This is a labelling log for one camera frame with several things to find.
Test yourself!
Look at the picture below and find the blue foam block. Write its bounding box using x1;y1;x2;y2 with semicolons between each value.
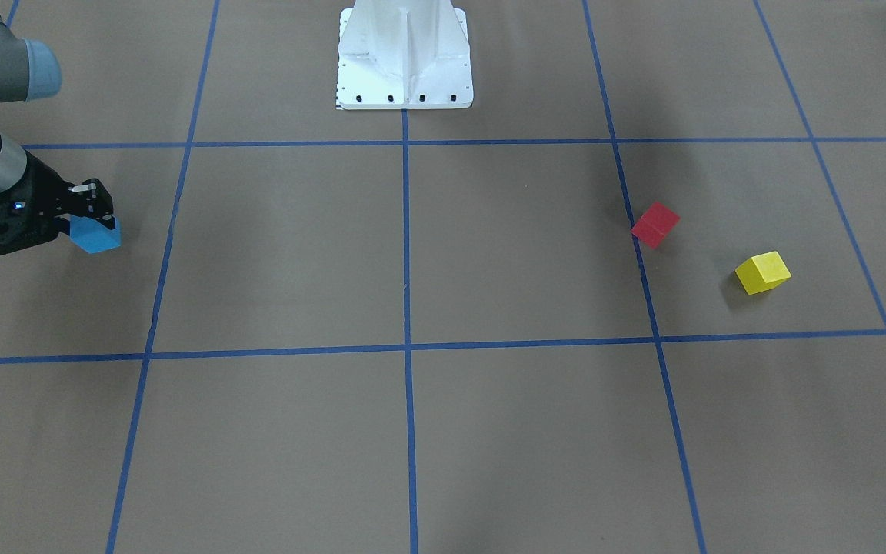
69;216;122;255

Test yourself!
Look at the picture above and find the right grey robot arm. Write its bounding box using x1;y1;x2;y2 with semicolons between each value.
0;13;118;230

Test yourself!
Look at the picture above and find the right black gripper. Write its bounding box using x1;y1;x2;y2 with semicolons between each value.
4;157;114;232

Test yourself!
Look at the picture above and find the brown paper table cover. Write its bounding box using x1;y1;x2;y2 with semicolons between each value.
0;1;886;553

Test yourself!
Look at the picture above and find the yellow foam block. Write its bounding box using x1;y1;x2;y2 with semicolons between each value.
734;250;791;295

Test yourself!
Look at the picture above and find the white pedestal base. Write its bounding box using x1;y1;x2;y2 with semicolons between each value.
335;1;475;110

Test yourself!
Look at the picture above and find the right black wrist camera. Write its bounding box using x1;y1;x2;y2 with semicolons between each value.
0;189;75;256

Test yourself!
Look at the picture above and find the red foam block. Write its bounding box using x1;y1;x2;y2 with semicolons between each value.
631;202;681;249

